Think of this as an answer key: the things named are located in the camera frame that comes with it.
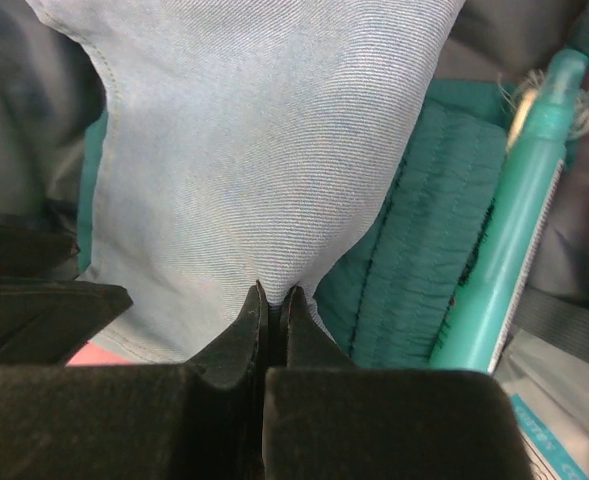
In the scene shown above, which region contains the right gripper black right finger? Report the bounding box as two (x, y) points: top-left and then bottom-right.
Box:
(262, 287), (532, 479)

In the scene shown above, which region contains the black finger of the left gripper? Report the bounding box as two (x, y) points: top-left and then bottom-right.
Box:
(0, 279), (133, 366)
(0, 225), (79, 277)

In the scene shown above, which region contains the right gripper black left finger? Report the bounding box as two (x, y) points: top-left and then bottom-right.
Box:
(0, 285), (268, 479)

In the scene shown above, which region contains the pink baseball cap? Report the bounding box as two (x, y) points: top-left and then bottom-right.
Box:
(66, 342), (130, 367)

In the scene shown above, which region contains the teal cloth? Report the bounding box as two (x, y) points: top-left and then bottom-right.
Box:
(78, 79), (507, 368)

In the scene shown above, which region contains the pink and teal kids suitcase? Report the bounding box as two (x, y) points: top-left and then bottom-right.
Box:
(0, 0), (589, 351)

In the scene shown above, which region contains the light blue denim garment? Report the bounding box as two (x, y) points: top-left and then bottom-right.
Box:
(32, 1), (463, 362)

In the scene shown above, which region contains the teal tube bottle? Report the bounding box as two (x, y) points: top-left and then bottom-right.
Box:
(429, 49), (589, 373)

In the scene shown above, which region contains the clear packet of items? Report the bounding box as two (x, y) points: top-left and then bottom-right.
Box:
(494, 330), (589, 480)

